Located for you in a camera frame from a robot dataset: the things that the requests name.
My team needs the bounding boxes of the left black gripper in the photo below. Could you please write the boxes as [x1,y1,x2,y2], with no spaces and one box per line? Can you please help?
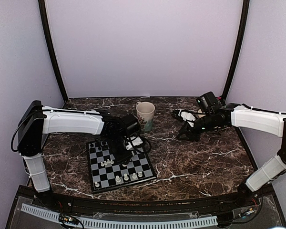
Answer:
[106,135,133,165]

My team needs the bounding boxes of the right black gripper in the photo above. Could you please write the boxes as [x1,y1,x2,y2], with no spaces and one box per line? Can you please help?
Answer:
[177,112,216,142]

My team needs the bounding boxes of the black grey chessboard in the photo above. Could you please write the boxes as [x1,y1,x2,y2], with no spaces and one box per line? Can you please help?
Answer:
[86,142,156,194]

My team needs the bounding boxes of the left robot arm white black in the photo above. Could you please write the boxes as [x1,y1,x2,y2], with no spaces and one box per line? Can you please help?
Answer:
[11,100,140,208]

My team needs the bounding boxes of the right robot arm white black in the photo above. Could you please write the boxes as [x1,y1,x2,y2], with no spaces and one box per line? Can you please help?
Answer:
[172,103,286,207]

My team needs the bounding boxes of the cream floral mug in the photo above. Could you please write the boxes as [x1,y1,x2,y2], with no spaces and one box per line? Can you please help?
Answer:
[136,102,155,132]

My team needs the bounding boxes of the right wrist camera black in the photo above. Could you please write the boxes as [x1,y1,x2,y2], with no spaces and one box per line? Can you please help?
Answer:
[196,92,223,114]

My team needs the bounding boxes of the black front rail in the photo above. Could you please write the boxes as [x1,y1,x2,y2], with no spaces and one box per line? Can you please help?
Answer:
[16,183,275,215]

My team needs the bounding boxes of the white slotted cable duct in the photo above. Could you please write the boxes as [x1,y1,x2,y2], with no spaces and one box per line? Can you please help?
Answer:
[20,203,218,229]

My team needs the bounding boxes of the right black frame post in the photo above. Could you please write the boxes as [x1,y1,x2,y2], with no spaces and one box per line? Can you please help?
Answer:
[221,0,250,101]

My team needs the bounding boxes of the black frame post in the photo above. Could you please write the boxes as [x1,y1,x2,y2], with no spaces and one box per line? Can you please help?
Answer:
[221,0,250,101]
[38,0,69,102]

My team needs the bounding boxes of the left black frame post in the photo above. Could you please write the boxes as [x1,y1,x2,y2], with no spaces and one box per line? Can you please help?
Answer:
[38,0,69,102]

